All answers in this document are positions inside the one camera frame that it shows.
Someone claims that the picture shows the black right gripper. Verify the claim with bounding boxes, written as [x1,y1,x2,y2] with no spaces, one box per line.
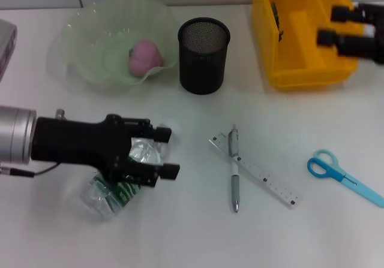
[317,3,384,65]

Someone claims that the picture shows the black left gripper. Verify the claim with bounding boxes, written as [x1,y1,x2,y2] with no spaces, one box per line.
[31,114,173,188]

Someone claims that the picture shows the green plastic wrapper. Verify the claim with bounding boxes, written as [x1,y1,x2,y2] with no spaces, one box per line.
[271,1,285,43]

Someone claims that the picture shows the white grey pen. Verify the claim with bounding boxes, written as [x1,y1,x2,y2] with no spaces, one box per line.
[227,124,241,214]

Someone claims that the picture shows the clear plastic water bottle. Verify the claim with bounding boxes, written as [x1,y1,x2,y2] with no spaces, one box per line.
[79,138,172,221]

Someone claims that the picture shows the clear plastic ruler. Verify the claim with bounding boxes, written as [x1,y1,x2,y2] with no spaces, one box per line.
[208,132,303,210]

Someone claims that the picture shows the blue scissors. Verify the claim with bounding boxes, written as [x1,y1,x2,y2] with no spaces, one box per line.
[306,148,384,208]

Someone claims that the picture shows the black mesh pen holder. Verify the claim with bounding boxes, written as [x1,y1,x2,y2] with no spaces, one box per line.
[176,17,231,95]

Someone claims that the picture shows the pink peach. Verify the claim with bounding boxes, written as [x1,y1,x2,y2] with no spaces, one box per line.
[128,39,165,77]

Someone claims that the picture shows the green translucent fruit plate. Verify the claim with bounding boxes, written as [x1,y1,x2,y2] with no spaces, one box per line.
[47,0,178,97]

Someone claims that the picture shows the yellow plastic bin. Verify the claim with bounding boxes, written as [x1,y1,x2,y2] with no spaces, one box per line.
[250,0,365,92]

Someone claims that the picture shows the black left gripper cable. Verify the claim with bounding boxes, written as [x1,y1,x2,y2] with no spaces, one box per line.
[0,162,62,179]

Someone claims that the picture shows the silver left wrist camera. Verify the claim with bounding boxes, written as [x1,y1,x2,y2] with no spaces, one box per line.
[0,19,18,83]

